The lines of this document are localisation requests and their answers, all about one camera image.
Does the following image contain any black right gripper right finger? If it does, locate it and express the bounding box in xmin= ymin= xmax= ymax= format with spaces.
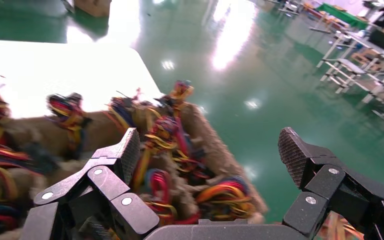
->
xmin=277 ymin=126 xmax=384 ymax=240

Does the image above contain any green topped table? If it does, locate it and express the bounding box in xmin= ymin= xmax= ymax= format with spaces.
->
xmin=307 ymin=2 xmax=369 ymax=32

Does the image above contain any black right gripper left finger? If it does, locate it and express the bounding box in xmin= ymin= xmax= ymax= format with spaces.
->
xmin=32 ymin=127 xmax=161 ymax=237

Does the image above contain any brown cardboard carton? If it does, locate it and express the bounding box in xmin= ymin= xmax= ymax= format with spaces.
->
xmin=73 ymin=0 xmax=113 ymax=18

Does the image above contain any brown cardboard divider box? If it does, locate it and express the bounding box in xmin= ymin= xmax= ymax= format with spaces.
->
xmin=0 ymin=100 xmax=270 ymax=240

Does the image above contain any white metal frame workbench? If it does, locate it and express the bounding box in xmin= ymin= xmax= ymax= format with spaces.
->
xmin=316 ymin=30 xmax=384 ymax=125

